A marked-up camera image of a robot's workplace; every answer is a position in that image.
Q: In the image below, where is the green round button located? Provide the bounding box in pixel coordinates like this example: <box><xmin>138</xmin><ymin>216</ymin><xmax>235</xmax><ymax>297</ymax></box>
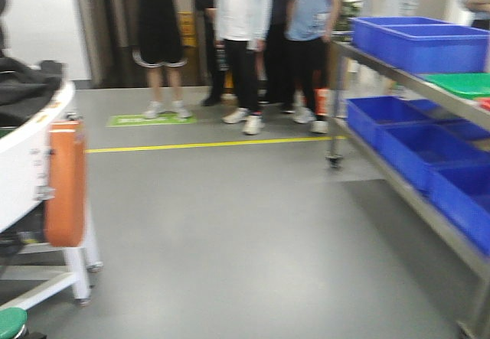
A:
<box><xmin>1</xmin><ymin>308</ymin><xmax>28</xmax><ymax>339</ymax></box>

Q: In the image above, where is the steel table with bins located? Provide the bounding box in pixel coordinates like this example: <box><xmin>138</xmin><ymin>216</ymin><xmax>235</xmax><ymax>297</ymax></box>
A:
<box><xmin>328</xmin><ymin>16</ymin><xmax>489</xmax><ymax>338</ymax></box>

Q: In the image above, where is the orange pad on white cart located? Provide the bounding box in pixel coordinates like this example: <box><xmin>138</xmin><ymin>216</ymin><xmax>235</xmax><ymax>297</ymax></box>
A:
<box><xmin>44</xmin><ymin>119</ymin><xmax>87</xmax><ymax>247</ymax></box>

